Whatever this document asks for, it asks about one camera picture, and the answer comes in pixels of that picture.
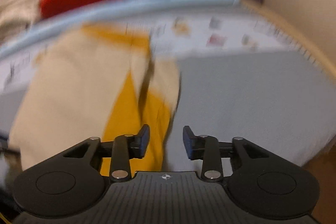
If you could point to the white fluffy folded blankets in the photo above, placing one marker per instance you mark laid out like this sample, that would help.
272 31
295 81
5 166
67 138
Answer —
18 16

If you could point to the light blue folded sheet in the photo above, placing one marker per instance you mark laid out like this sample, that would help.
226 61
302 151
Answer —
126 8

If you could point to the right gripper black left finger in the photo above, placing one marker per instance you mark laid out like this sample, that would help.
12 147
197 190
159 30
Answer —
124 148

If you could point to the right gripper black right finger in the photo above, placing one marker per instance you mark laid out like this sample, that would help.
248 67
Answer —
205 148

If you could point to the grey patterned bed cover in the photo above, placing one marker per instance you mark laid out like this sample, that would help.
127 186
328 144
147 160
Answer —
199 40

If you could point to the beige and mustard hooded jacket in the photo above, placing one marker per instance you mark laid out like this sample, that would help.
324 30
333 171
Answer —
97 80

